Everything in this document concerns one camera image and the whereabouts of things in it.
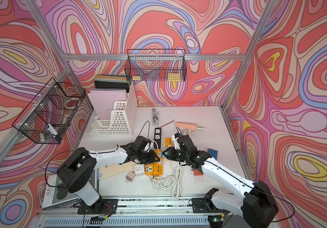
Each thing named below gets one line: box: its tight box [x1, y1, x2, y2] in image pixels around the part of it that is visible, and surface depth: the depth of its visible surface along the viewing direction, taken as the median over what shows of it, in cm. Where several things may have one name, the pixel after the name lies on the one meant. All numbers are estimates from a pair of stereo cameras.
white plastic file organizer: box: [87, 82, 138, 137], surface depth 93 cm
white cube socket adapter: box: [134, 163, 145, 177], surface depth 83 cm
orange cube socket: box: [193, 169, 205, 176], surface depth 84 cm
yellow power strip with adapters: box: [153, 149, 164, 176], surface depth 85 cm
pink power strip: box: [175, 121, 198, 130], surface depth 101 cm
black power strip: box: [153, 127, 162, 149], surface depth 101 cm
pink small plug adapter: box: [125, 171, 136, 183], surface depth 84 cm
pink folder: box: [86, 89, 128, 121], surface depth 91 cm
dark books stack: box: [94, 74, 130, 94], surface depth 97 cm
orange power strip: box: [164, 137, 173, 150], surface depth 98 cm
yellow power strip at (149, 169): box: [144, 162, 154, 176], surface depth 85 cm
